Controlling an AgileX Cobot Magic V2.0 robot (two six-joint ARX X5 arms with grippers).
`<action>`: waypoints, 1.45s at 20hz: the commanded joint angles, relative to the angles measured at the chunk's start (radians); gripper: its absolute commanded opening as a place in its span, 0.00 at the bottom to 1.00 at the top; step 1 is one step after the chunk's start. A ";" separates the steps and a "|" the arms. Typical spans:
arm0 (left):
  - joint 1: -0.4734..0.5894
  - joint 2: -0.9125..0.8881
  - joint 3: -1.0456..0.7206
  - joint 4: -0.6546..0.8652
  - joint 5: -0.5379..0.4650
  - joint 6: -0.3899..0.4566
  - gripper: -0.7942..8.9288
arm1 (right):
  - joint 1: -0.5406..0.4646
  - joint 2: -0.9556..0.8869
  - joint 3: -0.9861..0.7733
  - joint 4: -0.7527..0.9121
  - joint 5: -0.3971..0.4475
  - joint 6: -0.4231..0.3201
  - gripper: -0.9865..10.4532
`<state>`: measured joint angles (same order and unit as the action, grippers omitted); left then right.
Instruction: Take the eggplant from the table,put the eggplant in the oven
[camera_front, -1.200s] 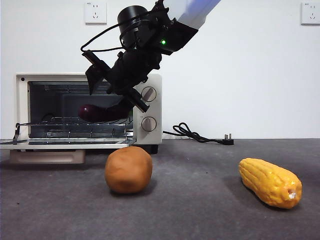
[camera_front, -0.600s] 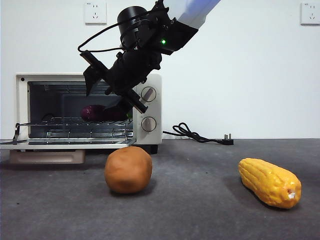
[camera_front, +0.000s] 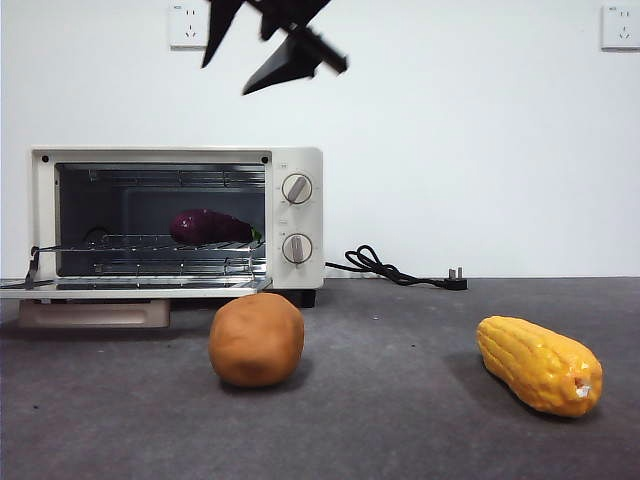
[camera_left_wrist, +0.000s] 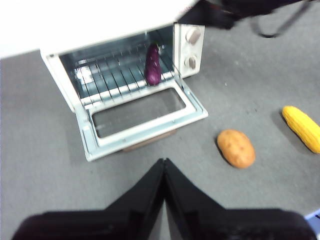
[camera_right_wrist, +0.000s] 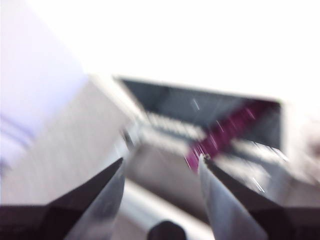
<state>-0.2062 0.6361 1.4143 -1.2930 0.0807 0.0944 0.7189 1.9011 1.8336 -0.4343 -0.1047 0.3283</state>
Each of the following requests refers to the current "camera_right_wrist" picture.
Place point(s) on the purple eggplant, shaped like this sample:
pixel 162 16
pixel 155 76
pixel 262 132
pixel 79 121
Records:
pixel 220 135

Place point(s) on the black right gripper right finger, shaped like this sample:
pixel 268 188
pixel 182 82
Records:
pixel 232 212

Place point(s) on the cream Toshiba toaster oven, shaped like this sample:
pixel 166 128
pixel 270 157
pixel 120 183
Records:
pixel 175 95

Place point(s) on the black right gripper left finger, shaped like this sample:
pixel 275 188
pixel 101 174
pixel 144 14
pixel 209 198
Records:
pixel 95 207

